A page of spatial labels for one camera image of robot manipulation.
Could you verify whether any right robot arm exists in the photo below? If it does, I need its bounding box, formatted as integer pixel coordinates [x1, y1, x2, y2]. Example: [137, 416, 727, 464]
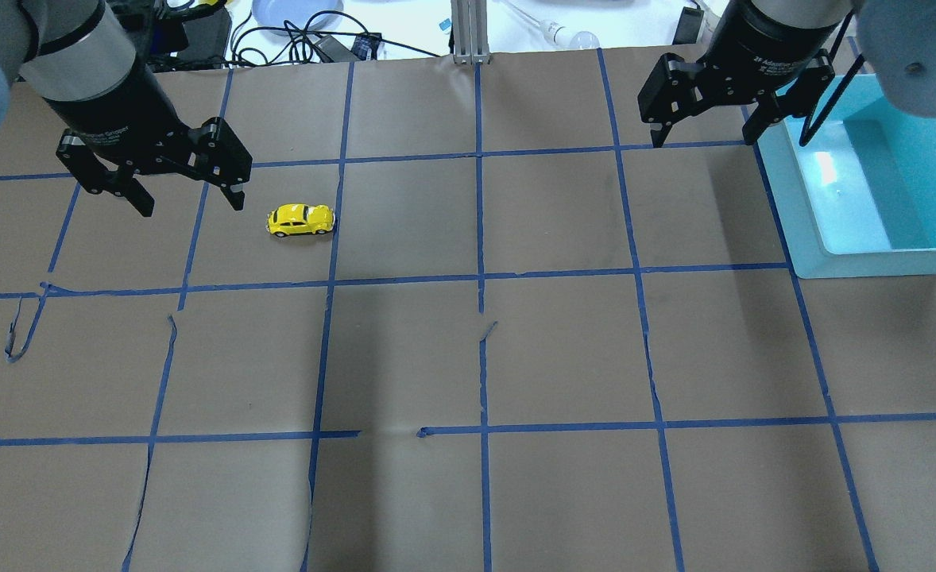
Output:
[636, 1, 936, 148]

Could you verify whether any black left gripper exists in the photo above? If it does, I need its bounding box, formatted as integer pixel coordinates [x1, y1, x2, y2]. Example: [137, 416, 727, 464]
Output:
[44, 62, 253, 218]

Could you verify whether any aluminium frame post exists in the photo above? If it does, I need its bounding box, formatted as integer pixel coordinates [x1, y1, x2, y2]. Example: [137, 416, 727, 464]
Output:
[449, 0, 491, 65]

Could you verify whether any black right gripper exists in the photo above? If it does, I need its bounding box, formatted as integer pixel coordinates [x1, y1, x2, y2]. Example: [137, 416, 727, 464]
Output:
[636, 1, 834, 149]

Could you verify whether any turquoise plastic bin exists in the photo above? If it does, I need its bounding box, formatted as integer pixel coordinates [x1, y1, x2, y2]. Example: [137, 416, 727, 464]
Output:
[757, 75, 936, 279]

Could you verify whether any black power adapter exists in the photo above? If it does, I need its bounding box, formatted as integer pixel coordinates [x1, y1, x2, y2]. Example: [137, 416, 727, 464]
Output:
[312, 33, 384, 63]

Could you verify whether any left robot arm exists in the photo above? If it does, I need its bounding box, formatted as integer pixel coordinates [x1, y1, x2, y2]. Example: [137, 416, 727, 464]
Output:
[0, 1, 253, 217]

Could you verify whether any blue plate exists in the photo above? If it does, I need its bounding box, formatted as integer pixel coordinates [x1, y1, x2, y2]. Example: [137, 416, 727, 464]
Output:
[251, 0, 343, 36]

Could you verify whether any light bulb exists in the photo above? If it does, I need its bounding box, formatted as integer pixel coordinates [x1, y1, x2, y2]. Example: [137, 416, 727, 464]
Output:
[540, 21, 600, 50]

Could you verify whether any yellow beetle toy car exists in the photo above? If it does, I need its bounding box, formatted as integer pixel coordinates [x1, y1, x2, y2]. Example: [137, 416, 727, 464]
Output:
[265, 203, 337, 238]

